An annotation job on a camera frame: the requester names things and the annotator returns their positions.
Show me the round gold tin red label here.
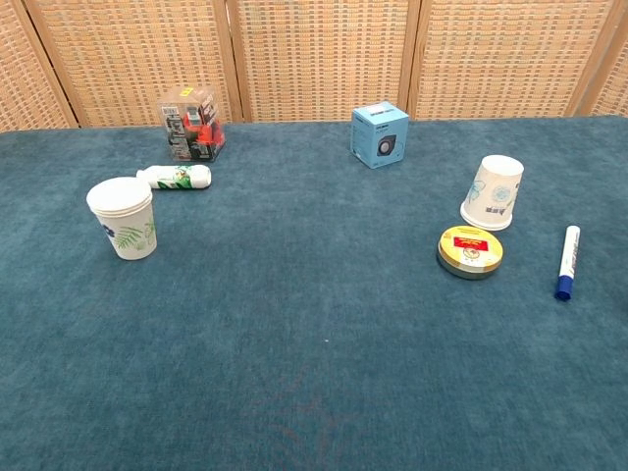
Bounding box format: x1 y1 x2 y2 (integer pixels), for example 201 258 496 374
436 225 504 281

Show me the white bottle green leaf print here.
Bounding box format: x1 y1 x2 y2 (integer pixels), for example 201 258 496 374
135 164 213 191

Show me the woven folding screen panel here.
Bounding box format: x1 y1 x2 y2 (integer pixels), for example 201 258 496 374
409 0 622 122
22 0 244 128
225 0 422 124
0 0 79 132
586 0 628 119

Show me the white paper cup fern print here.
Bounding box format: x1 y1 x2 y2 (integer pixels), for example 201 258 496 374
90 195 158 262

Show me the blue carpet table mat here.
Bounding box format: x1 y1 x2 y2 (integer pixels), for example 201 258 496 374
0 115 628 471

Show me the white paper cup blue print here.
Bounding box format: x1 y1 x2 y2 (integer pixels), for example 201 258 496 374
459 154 526 233

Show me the clear box with red toy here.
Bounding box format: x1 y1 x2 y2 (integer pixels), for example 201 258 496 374
157 85 228 164

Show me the light blue cardboard box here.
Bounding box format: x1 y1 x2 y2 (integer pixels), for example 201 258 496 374
349 101 410 171

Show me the white marker blue cap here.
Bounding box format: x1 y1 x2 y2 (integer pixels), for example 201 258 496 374
554 225 582 302

